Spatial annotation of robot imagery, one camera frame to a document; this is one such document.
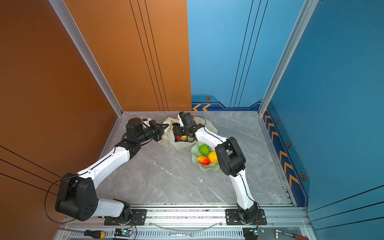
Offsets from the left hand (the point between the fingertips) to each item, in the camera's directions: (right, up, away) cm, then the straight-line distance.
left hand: (170, 122), depth 79 cm
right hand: (0, -5, +18) cm, 19 cm away
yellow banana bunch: (+7, -8, +6) cm, 13 cm away
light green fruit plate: (+13, -19, +14) cm, 27 cm away
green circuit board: (-21, -53, -8) cm, 58 cm away
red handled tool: (+62, -53, -10) cm, 82 cm away
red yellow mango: (+2, -10, +17) cm, 20 cm away
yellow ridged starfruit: (+24, -21, +10) cm, 33 cm away
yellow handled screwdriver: (-32, -51, -11) cm, 62 cm away
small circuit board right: (+43, -52, -8) cm, 68 cm away
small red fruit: (+19, -23, +11) cm, 31 cm away
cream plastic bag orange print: (-1, -8, 0) cm, 9 cm away
